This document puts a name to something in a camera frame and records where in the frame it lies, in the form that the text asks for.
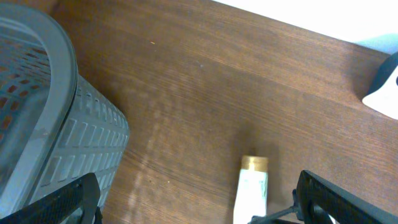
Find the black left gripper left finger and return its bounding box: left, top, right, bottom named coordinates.
left=1, top=172, right=102, bottom=224

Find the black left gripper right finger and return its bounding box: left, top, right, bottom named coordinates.
left=296, top=170, right=397, bottom=224

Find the white tube gold cap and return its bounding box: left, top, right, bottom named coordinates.
left=233, top=156, right=269, bottom=224

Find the grey plastic basket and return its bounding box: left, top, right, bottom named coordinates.
left=1, top=3, right=129, bottom=217

